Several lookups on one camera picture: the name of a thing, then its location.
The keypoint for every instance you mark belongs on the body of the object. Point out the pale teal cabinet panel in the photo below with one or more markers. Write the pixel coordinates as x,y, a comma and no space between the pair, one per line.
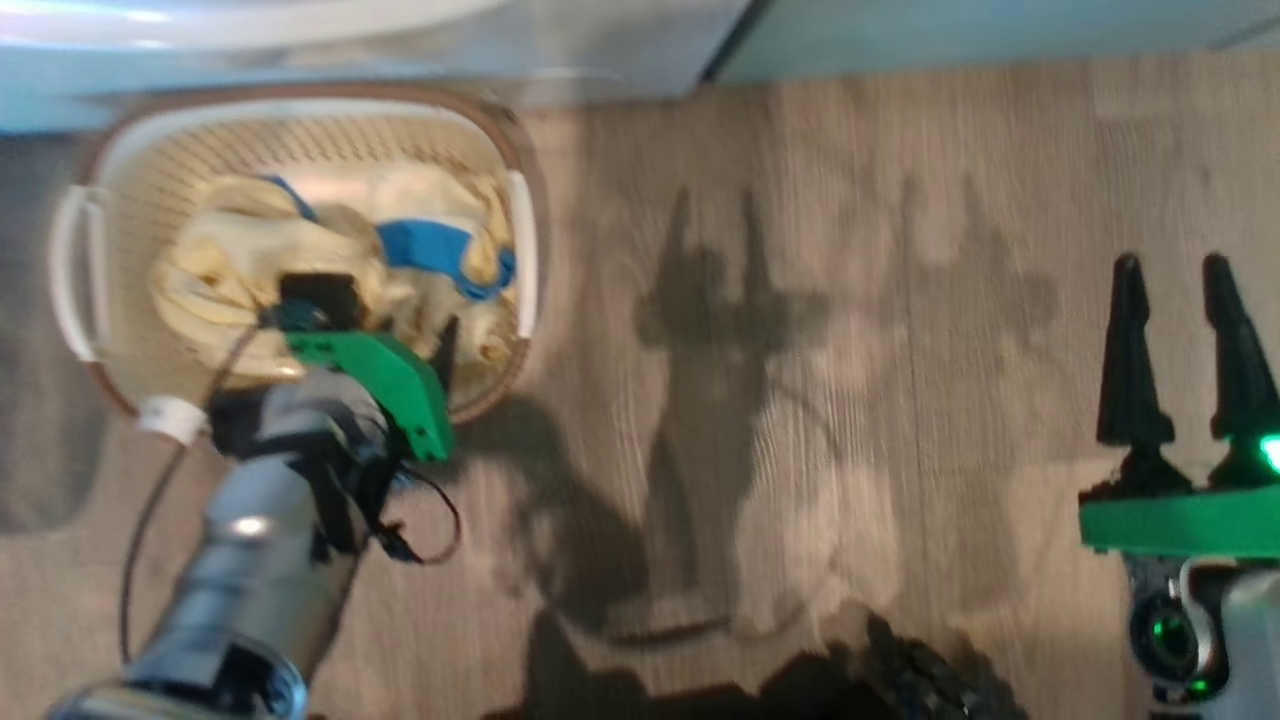
1000,35

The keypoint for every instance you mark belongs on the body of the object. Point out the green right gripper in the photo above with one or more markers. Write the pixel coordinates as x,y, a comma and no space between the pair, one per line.
1180,522

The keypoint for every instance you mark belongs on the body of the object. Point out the cream clothes with blue trim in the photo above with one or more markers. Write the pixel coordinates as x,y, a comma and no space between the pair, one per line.
260,250

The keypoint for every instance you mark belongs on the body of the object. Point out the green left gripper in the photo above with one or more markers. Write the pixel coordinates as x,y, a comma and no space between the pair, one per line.
385,375

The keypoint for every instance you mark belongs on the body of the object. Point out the cream plastic laundry basket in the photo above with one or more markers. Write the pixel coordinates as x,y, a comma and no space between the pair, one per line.
140,200

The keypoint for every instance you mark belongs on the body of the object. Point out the white front-load washing machine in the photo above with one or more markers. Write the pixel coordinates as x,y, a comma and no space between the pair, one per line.
400,50

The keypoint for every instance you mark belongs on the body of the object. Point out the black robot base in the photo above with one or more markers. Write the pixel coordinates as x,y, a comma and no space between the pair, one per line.
930,680

